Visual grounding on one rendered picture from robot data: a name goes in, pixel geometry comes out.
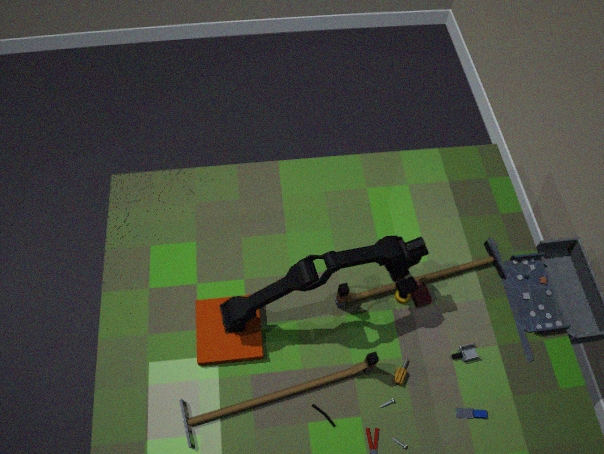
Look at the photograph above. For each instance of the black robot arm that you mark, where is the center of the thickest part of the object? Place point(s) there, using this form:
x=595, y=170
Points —
x=391, y=251

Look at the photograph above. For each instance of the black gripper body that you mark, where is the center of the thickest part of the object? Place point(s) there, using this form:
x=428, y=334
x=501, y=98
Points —
x=406, y=286

